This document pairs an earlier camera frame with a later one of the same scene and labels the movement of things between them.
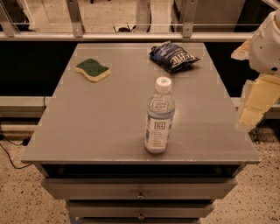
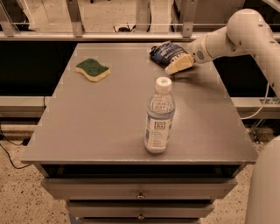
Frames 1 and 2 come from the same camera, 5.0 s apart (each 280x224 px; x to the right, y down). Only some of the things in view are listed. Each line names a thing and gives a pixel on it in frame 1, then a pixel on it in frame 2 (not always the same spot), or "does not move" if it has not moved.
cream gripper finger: [262, 94] to [180, 63]
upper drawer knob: [141, 195] does not move
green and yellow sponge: [93, 70] does not move
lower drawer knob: [141, 217] does not move
